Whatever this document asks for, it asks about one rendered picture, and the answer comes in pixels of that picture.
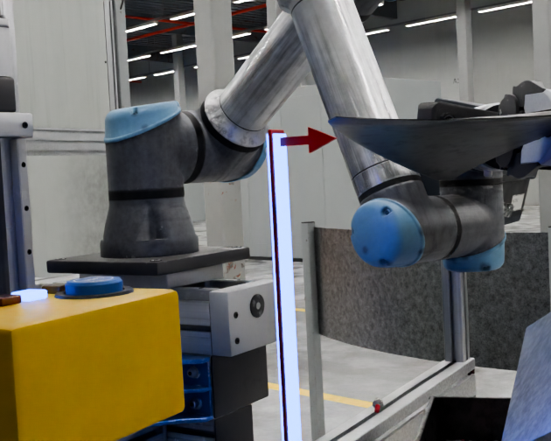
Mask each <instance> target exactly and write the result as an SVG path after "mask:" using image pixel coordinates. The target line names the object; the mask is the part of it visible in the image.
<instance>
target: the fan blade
mask: <svg viewBox="0 0 551 441"><path fill-rule="evenodd" d="M328 123H329V124H330V125H331V126H332V127H333V128H334V129H335V130H337V131H338V132H340V133H341V134H343V135H344V136H346V137H348V138H349V139H351V140H353V141H354V142H355V143H357V144H359V145H361V146H363V147H364V148H366V149H368V150H370V151H372V152H374V153H376V154H378V155H380V156H382V157H384V158H386V159H388V160H390V161H392V162H394V163H396V164H398V165H401V166H403V167H406V168H408V169H409V170H411V171H414V172H418V173H420V174H421V175H424V176H426V177H429V178H431V179H435V180H452V179H454V178H456V177H458V176H460V175H461V174H463V173H465V172H467V171H469V170H471V169H473V168H475V167H477V166H479V165H481V164H483V163H485V162H487V161H489V160H491V159H493V158H495V157H498V156H500V155H502V154H504V153H507V152H508V151H511V150H514V149H516V148H518V147H520V146H522V145H525V144H528V143H531V142H532V141H535V140H538V139H540V138H543V137H545V136H549V135H551V109H546V110H541V111H536V112H531V113H525V114H517V115H497V116H485V117H470V118H452V119H387V118H362V117H344V116H335V117H333V118H332V119H330V120H328Z"/></svg>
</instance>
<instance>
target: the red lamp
mask: <svg viewBox="0 0 551 441"><path fill-rule="evenodd" d="M21 302H22V298H21V295H16V294H1V295H0V307H4V306H7V305H15V304H20V303H21Z"/></svg>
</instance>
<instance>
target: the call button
mask: <svg viewBox="0 0 551 441"><path fill-rule="evenodd" d="M120 277H123V276H89V277H84V278H78V279H74V280H69V281H65V282H67V283H66V284H65V287H66V295H96V294H105V293H111V292H117V291H123V288H122V280H121V278H120Z"/></svg>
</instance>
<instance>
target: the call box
mask: <svg viewBox="0 0 551 441"><path fill-rule="evenodd" d="M122 288H123V290H120V291H117V292H111V293H105V294H96V295H66V291H65V290H64V291H59V292H57V293H56V294H47V297H46V298H42V299H38V300H33V301H22V302H21V303H20V304H12V305H7V306H4V307H0V441H116V440H119V439H121V438H124V437H127V436H128V435H130V434H132V433H135V432H137V431H140V430H142V429H144V428H146V427H149V426H151V425H152V424H156V423H158V422H160V421H163V420H164V419H166V418H168V417H172V416H174V415H177V414H178V413H180V412H182V411H183V410H184V407H185V397H184V381H183V366H182V351H181V335H180V320H179V305H178V293H177V292H176V291H174V290H172V289H140V288H132V287H129V286H123V287H122Z"/></svg>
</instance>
